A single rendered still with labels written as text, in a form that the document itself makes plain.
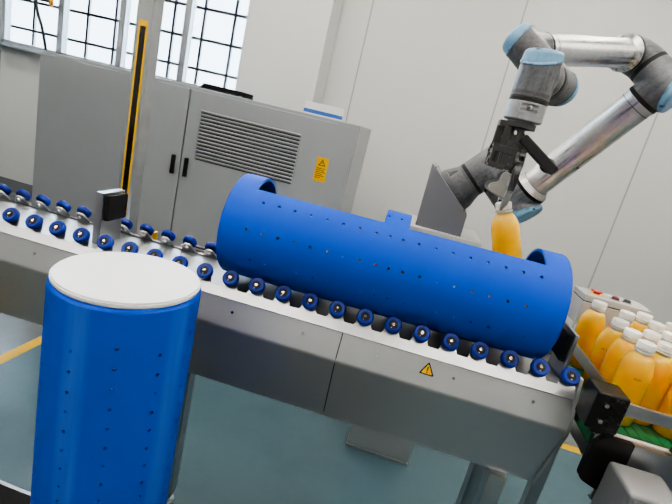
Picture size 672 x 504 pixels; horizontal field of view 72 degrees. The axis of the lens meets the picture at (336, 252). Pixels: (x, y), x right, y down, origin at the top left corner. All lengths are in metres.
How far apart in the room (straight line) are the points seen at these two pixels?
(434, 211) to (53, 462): 1.50
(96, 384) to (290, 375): 0.54
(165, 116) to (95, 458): 2.46
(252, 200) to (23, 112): 4.58
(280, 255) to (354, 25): 3.20
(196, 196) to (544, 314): 2.40
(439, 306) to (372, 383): 0.28
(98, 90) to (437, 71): 2.49
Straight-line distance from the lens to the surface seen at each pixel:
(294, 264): 1.17
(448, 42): 4.10
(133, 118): 1.83
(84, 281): 0.97
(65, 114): 3.64
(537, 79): 1.21
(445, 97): 4.03
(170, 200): 3.23
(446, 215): 1.96
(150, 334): 0.92
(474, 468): 1.61
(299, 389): 1.35
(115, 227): 1.57
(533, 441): 1.37
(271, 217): 1.18
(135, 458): 1.08
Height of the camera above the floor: 1.41
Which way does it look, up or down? 15 degrees down
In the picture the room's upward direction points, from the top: 14 degrees clockwise
